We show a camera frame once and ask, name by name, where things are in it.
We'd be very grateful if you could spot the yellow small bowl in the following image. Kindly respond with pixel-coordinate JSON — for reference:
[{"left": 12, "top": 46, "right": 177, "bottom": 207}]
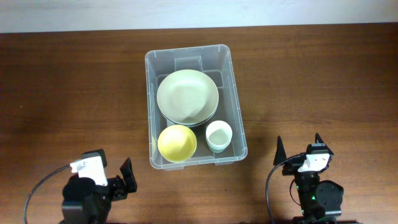
[{"left": 158, "top": 124, "right": 197, "bottom": 163}]

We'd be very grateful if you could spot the light grey cup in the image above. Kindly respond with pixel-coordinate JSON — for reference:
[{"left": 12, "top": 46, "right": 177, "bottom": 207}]
[{"left": 206, "top": 141, "right": 231, "bottom": 148}]

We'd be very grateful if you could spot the cream white cup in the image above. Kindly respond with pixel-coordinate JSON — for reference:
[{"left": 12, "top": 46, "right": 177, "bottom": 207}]
[{"left": 205, "top": 120, "right": 233, "bottom": 144}]

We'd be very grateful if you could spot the mint green cup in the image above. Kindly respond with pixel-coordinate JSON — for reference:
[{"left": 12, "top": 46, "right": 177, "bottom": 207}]
[{"left": 210, "top": 147, "right": 228, "bottom": 153}]

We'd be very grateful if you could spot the dark blue bowl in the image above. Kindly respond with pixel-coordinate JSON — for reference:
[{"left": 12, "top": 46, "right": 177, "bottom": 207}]
[{"left": 160, "top": 108, "right": 217, "bottom": 128}]

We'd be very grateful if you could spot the clear plastic storage bin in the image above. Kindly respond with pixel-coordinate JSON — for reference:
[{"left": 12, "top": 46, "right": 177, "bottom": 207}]
[{"left": 145, "top": 44, "right": 248, "bottom": 170}]

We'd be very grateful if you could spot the cream bowl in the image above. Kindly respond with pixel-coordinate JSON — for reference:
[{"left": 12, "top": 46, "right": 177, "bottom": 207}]
[{"left": 157, "top": 69, "right": 220, "bottom": 123}]

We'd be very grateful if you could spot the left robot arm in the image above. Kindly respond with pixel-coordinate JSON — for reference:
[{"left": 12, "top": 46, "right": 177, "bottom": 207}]
[{"left": 62, "top": 149, "right": 137, "bottom": 223}]

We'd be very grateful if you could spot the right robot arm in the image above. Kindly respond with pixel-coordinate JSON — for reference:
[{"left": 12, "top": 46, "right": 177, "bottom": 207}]
[{"left": 273, "top": 134, "right": 344, "bottom": 223}]

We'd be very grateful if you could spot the right black cable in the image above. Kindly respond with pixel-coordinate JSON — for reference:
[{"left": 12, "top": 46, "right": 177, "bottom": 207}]
[{"left": 265, "top": 154, "right": 308, "bottom": 224}]

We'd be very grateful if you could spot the black cable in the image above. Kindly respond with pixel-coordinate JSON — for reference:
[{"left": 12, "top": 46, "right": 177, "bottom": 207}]
[
  {"left": 23, "top": 164, "right": 72, "bottom": 224},
  {"left": 265, "top": 154, "right": 308, "bottom": 224}
]

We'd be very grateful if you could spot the left black cable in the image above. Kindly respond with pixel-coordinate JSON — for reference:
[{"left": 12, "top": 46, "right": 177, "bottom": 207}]
[{"left": 23, "top": 164, "right": 72, "bottom": 224}]

